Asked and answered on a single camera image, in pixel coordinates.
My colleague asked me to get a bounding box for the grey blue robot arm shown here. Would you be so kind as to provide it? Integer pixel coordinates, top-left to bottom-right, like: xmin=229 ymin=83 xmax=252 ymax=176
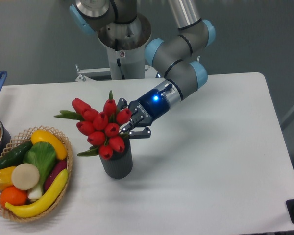
xmin=70 ymin=0 xmax=216 ymax=139

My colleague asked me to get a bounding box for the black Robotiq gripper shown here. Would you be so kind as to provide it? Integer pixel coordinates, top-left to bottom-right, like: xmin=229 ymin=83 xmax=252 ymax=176
xmin=116 ymin=89 xmax=170 ymax=139

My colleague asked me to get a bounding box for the purple sweet potato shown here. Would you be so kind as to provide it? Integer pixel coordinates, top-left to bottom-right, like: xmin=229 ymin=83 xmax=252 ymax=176
xmin=44 ymin=160 xmax=67 ymax=192

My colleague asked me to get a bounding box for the yellow banana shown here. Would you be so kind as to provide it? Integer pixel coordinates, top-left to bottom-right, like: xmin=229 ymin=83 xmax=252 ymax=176
xmin=5 ymin=169 xmax=69 ymax=218

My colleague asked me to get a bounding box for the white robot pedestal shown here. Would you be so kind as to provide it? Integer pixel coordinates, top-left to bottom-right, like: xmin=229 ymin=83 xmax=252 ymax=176
xmin=98 ymin=13 xmax=151 ymax=80

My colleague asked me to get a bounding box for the green bok choy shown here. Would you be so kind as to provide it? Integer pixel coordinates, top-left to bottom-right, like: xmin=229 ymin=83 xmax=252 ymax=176
xmin=23 ymin=142 xmax=56 ymax=202

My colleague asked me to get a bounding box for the yellow bell pepper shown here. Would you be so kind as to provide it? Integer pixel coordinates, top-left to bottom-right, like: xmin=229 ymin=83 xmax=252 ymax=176
xmin=0 ymin=166 xmax=16 ymax=190

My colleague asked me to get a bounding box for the yellow squash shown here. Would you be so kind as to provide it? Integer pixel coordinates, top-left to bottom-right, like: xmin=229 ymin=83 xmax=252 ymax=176
xmin=30 ymin=130 xmax=68 ymax=160

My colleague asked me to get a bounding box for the woven wicker basket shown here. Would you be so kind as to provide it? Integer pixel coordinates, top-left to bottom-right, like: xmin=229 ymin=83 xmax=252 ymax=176
xmin=0 ymin=126 xmax=73 ymax=223

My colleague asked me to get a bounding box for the beige round disc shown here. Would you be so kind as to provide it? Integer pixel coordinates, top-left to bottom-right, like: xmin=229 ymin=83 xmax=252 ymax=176
xmin=11 ymin=163 xmax=40 ymax=190

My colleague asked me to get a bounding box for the red tulip bouquet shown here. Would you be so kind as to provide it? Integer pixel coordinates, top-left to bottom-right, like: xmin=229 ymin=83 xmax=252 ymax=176
xmin=55 ymin=91 xmax=132 ymax=160

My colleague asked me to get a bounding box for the orange fruit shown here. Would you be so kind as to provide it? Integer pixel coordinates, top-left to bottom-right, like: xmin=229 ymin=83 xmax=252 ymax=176
xmin=0 ymin=186 xmax=27 ymax=209

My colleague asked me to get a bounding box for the green cucumber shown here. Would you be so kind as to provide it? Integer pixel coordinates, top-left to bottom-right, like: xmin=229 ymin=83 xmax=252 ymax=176
xmin=0 ymin=141 xmax=33 ymax=170

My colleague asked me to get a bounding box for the dark grey ribbed vase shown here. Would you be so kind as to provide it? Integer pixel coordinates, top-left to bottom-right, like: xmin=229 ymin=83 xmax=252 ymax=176
xmin=100 ymin=138 xmax=133 ymax=179

